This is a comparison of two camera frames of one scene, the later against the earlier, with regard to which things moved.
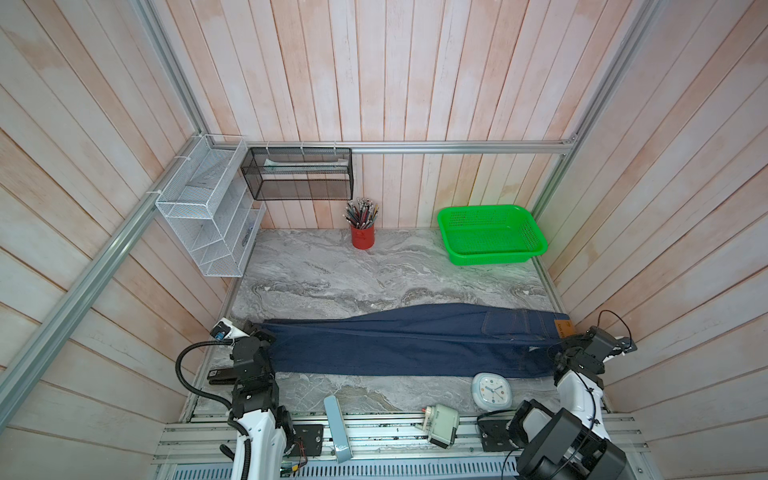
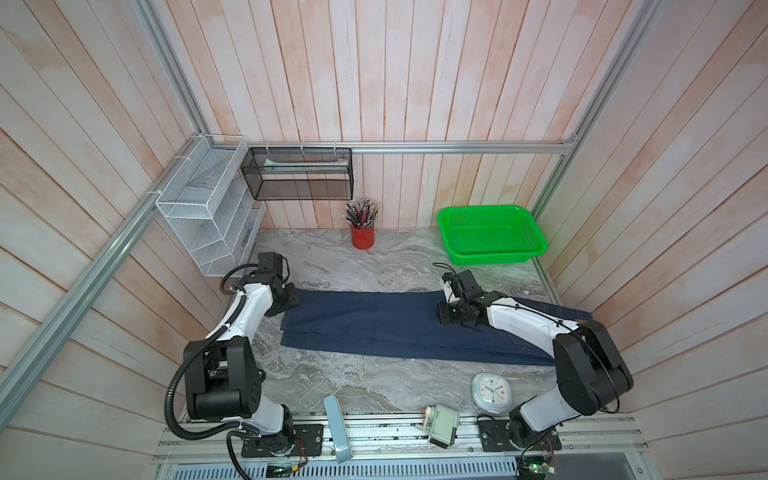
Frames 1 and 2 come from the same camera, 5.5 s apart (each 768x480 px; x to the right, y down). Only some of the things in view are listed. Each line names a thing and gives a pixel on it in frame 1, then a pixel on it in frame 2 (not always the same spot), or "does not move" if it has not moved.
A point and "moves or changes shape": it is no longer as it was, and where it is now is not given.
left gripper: x=264 y=337 → x=293 y=300
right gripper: x=571 y=342 → x=442 y=312
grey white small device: x=441 y=424 does not move
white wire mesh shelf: x=209 y=200 does not move
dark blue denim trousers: x=494 y=339 moves or changes shape
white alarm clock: x=491 y=391 does not move
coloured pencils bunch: x=361 y=214 does not move
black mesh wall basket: x=299 y=173 does not move
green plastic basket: x=489 y=235 does not move
